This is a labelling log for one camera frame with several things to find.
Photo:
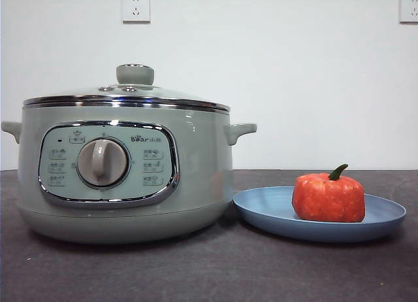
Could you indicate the glass lid with green knob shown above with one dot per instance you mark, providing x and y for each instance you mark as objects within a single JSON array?
[{"x": 135, "y": 74}]

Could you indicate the orange pumpkin with green stem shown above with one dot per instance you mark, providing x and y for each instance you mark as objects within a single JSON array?
[{"x": 328, "y": 197}]

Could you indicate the pale green electric steamer pot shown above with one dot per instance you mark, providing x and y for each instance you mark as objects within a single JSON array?
[{"x": 202, "y": 171}]

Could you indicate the blue round plate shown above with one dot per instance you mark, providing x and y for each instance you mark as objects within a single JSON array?
[{"x": 261, "y": 210}]

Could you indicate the white wall socket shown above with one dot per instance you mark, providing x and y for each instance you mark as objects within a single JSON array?
[
  {"x": 136, "y": 8},
  {"x": 409, "y": 8}
]

